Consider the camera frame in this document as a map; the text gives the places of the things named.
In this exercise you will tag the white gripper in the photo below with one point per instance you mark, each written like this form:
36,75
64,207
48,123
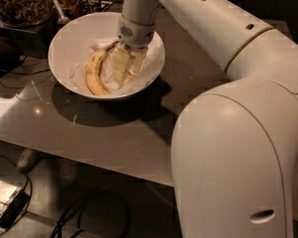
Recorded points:
134,35

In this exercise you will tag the yellow banana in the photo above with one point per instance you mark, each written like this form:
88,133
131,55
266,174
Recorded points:
93,70
123,78

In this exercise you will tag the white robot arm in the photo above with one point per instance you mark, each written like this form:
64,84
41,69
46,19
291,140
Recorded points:
234,147

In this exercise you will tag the white ceramic bowl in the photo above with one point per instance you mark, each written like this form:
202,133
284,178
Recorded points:
76,41

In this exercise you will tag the dark tray with snacks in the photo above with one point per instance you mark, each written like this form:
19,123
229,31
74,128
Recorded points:
76,8

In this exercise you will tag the glass jar of nuts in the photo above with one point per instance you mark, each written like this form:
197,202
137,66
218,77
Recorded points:
25,13

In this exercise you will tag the silver box on floor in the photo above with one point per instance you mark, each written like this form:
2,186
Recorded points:
8,193

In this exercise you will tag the white handled scoop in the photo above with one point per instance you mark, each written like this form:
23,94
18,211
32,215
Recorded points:
63,19

